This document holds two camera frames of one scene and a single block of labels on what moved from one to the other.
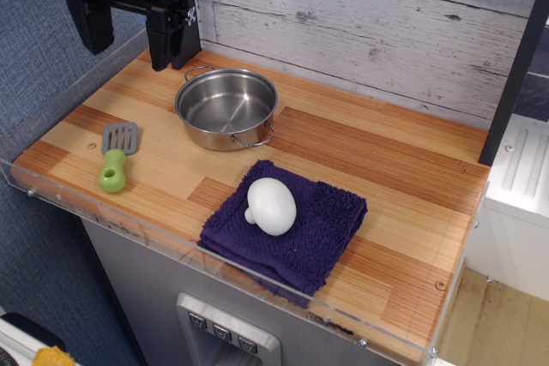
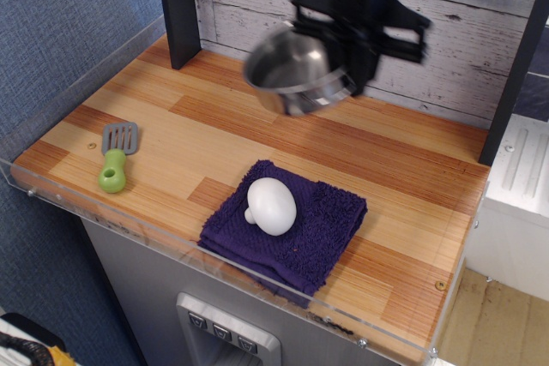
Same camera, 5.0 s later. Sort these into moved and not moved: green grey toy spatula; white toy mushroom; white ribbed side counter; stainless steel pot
Moved: stainless steel pot
Not moved: white ribbed side counter; white toy mushroom; green grey toy spatula
